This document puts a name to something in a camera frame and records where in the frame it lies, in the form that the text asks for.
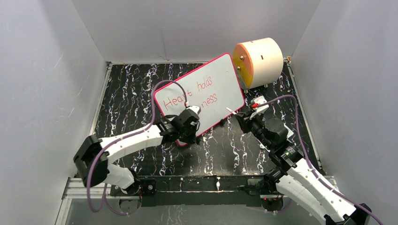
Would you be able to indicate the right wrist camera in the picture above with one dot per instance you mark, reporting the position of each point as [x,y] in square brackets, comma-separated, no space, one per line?
[258,106]

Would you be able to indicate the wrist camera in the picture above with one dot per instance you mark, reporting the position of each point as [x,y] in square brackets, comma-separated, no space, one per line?
[258,106]
[194,110]

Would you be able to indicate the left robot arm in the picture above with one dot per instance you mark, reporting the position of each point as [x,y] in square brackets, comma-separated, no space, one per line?
[96,156]

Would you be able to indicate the white cylinder with orange face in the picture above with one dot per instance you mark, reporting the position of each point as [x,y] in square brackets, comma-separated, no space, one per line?
[258,62]

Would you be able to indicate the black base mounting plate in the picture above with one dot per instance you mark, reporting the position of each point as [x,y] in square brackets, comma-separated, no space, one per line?
[236,198]

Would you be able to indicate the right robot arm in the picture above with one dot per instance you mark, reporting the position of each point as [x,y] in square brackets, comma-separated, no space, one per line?
[293,177]

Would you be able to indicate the red whiteboard marker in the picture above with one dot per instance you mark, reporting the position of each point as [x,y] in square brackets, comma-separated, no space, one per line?
[233,112]

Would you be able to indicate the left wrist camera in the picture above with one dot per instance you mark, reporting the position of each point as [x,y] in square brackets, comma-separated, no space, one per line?
[194,110]

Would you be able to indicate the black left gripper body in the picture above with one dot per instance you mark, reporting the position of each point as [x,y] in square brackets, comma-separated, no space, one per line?
[188,136]

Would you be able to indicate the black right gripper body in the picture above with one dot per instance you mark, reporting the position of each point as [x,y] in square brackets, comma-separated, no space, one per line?
[256,125]

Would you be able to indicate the pink-framed whiteboard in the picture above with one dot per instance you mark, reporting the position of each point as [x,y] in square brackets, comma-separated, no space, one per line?
[213,86]

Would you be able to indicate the aluminium frame rail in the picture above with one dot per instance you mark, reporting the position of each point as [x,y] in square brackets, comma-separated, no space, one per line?
[93,188]

